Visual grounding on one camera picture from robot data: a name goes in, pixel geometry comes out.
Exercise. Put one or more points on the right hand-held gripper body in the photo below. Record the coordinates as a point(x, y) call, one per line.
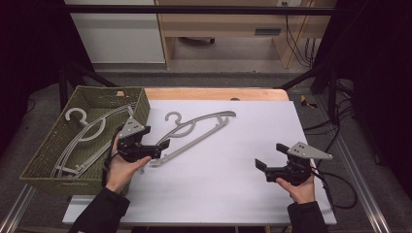
point(291, 170)

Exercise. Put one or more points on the person's left hand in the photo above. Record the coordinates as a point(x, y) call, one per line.
point(121, 171)

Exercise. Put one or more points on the white wall outlet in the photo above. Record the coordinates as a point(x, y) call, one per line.
point(288, 2)

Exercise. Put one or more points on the beige wooden desk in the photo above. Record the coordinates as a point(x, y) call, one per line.
point(220, 24)

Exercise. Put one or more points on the black metal stand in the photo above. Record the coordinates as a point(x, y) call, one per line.
point(332, 93)
point(63, 84)

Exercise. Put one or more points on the black horizontal frame bar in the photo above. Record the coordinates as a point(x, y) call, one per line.
point(194, 9)

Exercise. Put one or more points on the grey plastic clothes hanger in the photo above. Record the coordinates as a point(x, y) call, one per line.
point(66, 152)
point(94, 158)
point(83, 122)
point(194, 139)

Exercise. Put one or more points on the aluminium rail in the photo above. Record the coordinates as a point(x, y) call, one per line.
point(359, 181)
point(16, 210)

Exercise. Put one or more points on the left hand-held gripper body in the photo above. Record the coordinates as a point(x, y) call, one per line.
point(132, 147)

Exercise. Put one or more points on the green woven basket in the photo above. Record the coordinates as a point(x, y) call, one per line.
point(48, 152)

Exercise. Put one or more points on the white cabinet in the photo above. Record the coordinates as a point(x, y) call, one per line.
point(116, 35)

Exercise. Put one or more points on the person's right hand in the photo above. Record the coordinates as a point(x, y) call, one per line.
point(301, 192)

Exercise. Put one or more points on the white table sheet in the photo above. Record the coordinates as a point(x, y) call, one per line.
point(226, 181)

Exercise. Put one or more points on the black curtain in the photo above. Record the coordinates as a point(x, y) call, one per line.
point(372, 48)
point(29, 48)

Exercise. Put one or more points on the yellow and black tool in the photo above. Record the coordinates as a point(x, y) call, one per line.
point(306, 102)

